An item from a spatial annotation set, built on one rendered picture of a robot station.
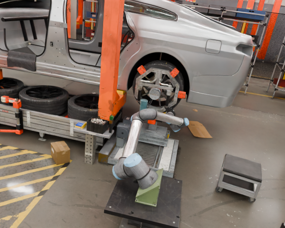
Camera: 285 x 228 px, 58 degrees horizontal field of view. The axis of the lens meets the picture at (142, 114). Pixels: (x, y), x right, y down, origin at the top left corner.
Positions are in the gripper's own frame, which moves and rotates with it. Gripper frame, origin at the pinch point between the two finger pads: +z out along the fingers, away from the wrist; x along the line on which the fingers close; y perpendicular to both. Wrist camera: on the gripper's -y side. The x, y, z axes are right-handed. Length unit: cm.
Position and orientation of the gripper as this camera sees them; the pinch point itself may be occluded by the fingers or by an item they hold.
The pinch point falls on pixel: (170, 107)
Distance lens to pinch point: 334.0
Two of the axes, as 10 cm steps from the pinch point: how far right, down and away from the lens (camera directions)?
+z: 2.0, -3.7, 9.1
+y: 6.0, 7.8, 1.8
